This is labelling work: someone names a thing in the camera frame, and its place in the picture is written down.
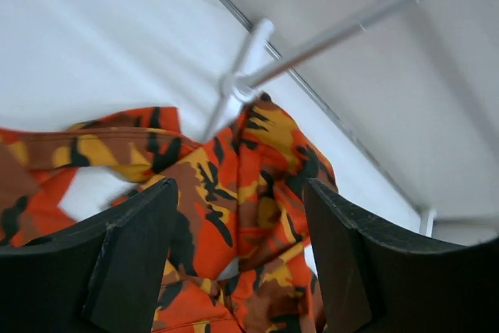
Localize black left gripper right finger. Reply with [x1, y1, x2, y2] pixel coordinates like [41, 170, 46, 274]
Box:
[304, 179, 498, 332]

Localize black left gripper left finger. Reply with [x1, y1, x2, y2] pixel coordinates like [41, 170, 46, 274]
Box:
[1, 179, 178, 332]

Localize orange camouflage trousers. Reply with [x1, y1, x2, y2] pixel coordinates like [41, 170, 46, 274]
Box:
[1, 94, 335, 332]

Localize white clothes rack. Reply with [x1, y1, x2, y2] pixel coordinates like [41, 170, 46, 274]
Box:
[219, 0, 498, 243]

